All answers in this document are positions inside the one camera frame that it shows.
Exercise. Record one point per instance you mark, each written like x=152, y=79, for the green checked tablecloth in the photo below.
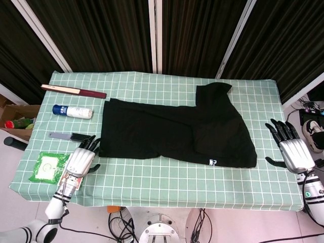
x=152, y=182

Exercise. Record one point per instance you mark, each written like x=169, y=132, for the white and black sneaker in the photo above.
x=310, y=131

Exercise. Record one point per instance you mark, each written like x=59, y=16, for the small black adapter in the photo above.
x=320, y=162

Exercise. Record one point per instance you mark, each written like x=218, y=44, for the brown cardboard box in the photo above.
x=15, y=108

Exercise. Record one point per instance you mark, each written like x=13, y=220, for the green wet wipes pack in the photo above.
x=45, y=167

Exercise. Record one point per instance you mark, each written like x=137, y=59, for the black electronics box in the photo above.
x=311, y=112

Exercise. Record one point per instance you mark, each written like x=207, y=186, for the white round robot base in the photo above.
x=159, y=230

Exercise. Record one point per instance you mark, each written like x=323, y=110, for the black T-shirt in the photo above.
x=164, y=131

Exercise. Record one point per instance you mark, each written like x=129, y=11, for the dark pleated curtain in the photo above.
x=197, y=33
x=101, y=33
x=283, y=45
x=15, y=50

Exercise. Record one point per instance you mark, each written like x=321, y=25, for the white bottle with blue cap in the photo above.
x=76, y=112

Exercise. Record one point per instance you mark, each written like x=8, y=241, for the red round item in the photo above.
x=10, y=124

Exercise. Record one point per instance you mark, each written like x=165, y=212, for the small orange object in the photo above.
x=113, y=209

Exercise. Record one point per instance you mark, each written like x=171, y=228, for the red white snack packet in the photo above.
x=79, y=183

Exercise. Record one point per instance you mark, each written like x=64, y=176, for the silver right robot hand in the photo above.
x=296, y=154

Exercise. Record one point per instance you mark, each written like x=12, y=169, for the green bag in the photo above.
x=24, y=123

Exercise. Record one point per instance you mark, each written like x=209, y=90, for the maroon and cream folding fan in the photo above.
x=88, y=93

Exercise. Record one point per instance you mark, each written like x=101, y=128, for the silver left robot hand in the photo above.
x=78, y=162

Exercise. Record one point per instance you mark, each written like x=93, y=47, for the white frame post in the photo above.
x=155, y=38
x=7, y=91
x=44, y=38
x=236, y=38
x=303, y=95

